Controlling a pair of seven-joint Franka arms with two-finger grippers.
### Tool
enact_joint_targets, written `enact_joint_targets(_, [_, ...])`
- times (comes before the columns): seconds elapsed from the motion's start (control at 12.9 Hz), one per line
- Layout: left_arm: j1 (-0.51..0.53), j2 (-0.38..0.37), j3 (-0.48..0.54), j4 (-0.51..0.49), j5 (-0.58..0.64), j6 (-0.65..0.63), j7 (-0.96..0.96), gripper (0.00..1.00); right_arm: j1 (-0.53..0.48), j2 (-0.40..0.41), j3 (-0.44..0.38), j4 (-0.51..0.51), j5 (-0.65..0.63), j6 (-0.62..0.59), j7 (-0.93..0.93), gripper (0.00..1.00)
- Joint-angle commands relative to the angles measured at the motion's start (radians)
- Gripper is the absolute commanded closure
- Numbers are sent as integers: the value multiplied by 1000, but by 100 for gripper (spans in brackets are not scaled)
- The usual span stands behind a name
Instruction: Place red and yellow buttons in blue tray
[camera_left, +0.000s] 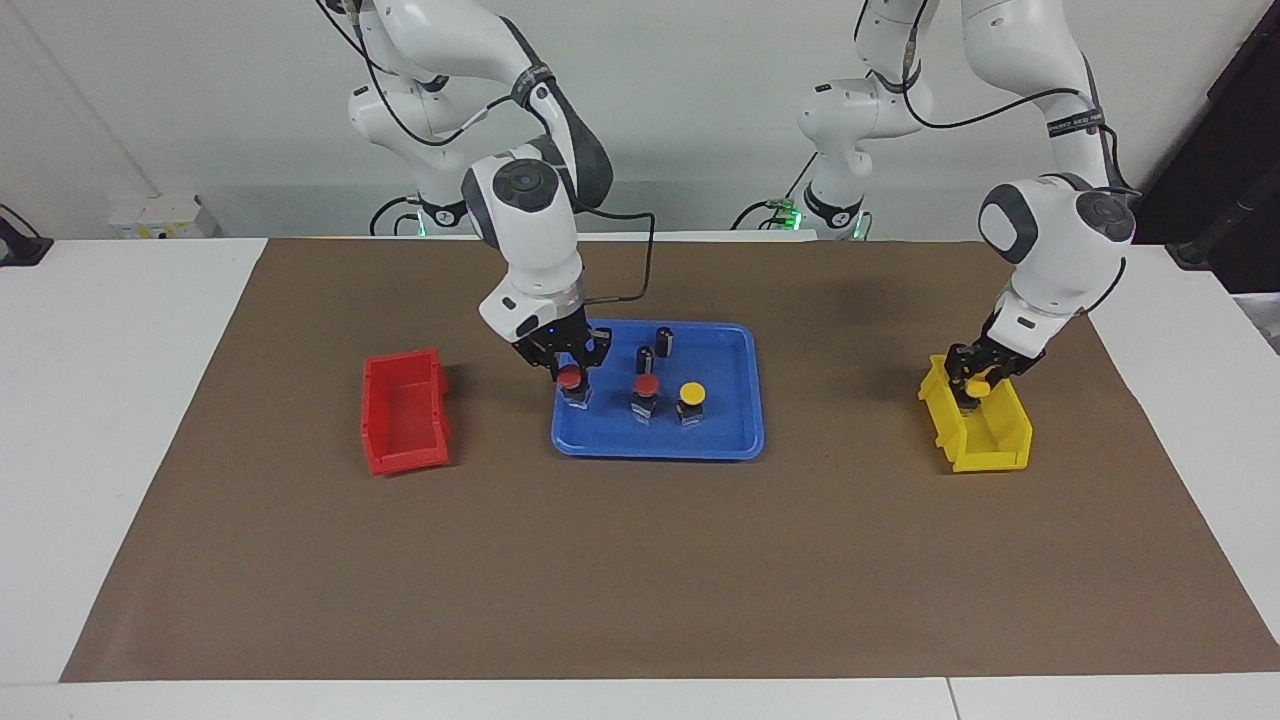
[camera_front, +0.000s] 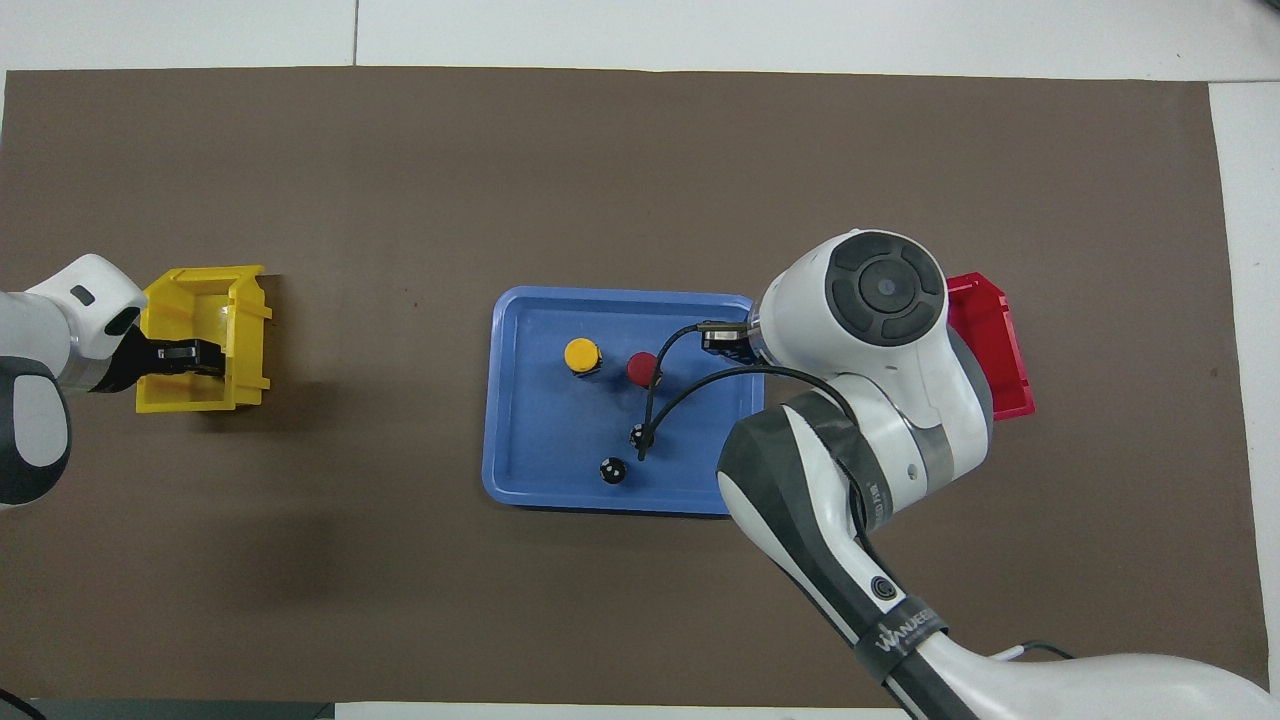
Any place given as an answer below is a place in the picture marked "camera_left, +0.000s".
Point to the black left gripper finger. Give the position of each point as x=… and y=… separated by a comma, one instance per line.
x=958, y=388
x=997, y=384

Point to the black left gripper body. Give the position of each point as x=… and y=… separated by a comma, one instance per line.
x=1000, y=355

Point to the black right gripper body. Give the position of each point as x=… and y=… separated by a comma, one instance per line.
x=565, y=342

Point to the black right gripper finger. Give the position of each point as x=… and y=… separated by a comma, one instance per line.
x=553, y=370
x=593, y=361

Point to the red push button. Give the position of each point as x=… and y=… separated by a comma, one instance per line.
x=570, y=378
x=647, y=386

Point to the yellow push button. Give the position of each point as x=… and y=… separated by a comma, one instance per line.
x=692, y=393
x=978, y=386

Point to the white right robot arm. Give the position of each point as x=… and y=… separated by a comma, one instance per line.
x=530, y=230

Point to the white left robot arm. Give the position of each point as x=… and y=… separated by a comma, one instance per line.
x=1050, y=230

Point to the blue plastic tray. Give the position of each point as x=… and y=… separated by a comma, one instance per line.
x=720, y=430

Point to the black cylinder button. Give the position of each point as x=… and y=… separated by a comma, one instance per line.
x=664, y=340
x=645, y=358

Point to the yellow storage bin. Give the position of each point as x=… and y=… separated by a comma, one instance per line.
x=1000, y=452

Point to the red storage bin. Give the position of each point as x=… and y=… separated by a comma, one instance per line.
x=400, y=410

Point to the brown table mat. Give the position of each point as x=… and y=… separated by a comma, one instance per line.
x=640, y=570

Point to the black equipment stand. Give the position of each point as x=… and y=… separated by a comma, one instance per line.
x=1225, y=150

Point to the white power strip box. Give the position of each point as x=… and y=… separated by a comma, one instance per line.
x=160, y=215

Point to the black clamp mount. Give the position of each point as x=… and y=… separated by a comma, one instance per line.
x=15, y=245

